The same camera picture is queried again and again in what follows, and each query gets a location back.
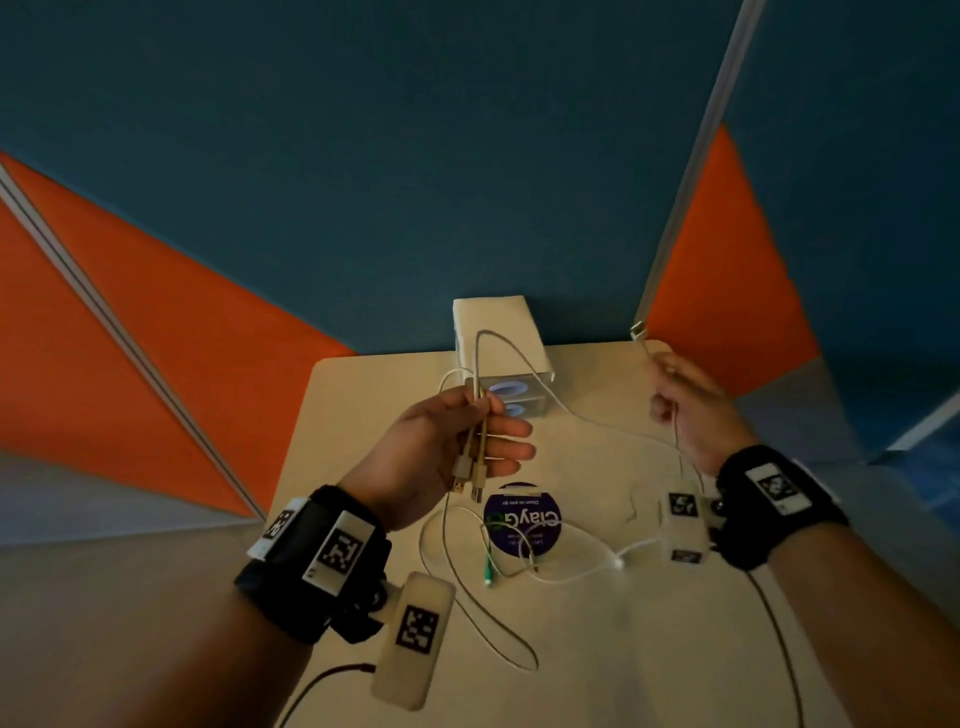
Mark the person's left hand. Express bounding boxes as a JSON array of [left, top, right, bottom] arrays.
[[337, 386, 537, 534]]

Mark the person's right hand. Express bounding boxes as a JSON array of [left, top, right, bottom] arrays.
[[648, 351, 760, 477]]

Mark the thin white cable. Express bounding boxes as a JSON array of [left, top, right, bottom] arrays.
[[628, 320, 708, 498]]

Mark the grey plug cable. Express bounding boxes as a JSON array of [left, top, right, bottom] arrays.
[[471, 328, 680, 505]]

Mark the beige plug cable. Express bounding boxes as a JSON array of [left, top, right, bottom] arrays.
[[416, 408, 541, 674]]

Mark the person's left forearm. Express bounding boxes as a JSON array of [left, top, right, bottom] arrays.
[[90, 581, 316, 728]]

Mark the person's right forearm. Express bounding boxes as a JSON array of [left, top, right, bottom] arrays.
[[768, 521, 960, 728]]

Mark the white charger box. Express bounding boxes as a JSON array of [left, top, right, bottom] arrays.
[[451, 294, 557, 421]]

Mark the black wristband with marker tags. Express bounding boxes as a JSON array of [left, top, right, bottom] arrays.
[[234, 485, 393, 646], [708, 444, 851, 573]]

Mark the grey metal partition strip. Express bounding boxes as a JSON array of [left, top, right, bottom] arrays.
[[0, 161, 269, 523], [632, 0, 771, 331]]

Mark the white cable with green plug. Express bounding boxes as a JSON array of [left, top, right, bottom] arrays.
[[450, 504, 541, 590]]

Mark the small white wrist camera box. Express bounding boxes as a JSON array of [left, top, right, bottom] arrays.
[[658, 490, 715, 566]]

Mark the long white wrist camera box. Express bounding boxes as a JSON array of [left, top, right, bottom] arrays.
[[370, 570, 458, 713]]

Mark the black camera cable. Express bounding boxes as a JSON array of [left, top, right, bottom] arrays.
[[276, 663, 378, 728], [745, 568, 807, 728]]

